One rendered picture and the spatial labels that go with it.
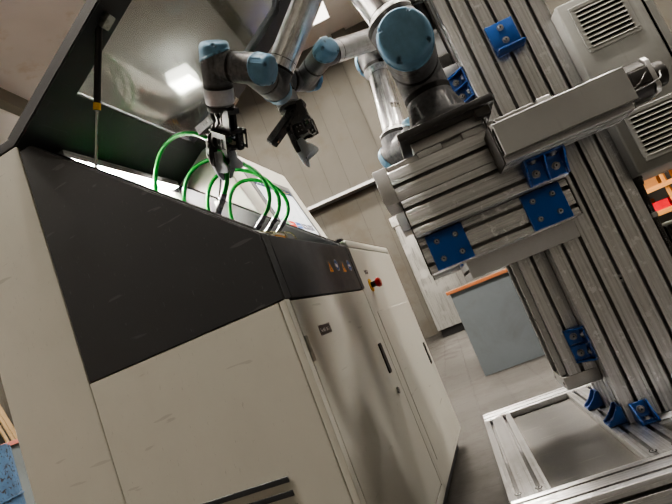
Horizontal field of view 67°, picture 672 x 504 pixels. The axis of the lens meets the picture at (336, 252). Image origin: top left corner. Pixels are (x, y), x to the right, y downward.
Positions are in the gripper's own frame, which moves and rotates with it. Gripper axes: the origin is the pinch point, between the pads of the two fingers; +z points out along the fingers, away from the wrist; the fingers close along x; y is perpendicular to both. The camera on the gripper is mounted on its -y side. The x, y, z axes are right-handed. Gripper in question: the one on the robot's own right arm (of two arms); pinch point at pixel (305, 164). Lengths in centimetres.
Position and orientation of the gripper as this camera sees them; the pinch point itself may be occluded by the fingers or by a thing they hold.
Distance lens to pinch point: 164.6
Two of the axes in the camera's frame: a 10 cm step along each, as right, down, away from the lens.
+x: 3.1, 0.3, 9.5
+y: 8.8, -4.0, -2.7
